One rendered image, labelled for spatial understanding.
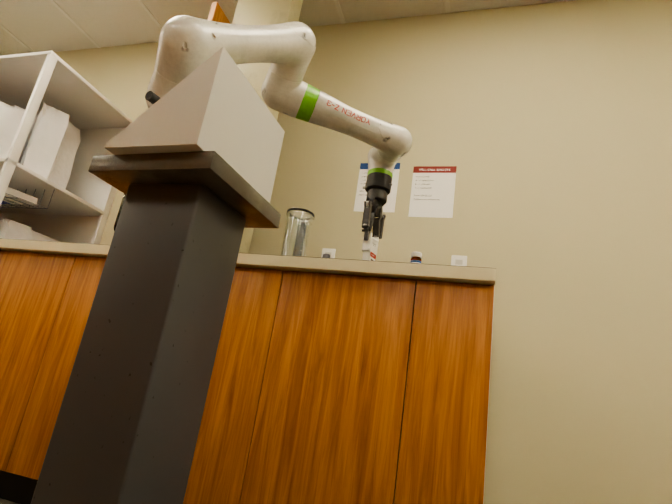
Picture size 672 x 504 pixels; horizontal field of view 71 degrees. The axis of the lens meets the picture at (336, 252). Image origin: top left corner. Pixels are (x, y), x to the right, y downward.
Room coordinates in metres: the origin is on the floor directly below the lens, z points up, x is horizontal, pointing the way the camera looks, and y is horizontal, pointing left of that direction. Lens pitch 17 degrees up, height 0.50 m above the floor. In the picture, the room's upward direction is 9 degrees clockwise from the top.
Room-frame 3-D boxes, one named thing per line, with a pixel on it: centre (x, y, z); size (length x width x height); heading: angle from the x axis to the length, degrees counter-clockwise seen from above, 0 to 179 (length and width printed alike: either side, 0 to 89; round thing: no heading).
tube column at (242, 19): (2.10, 0.53, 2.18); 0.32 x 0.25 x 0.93; 71
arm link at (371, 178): (1.58, -0.11, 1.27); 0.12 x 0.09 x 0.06; 57
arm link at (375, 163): (1.57, -0.12, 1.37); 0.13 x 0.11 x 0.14; 14
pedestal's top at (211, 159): (1.06, 0.36, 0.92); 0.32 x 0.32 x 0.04; 69
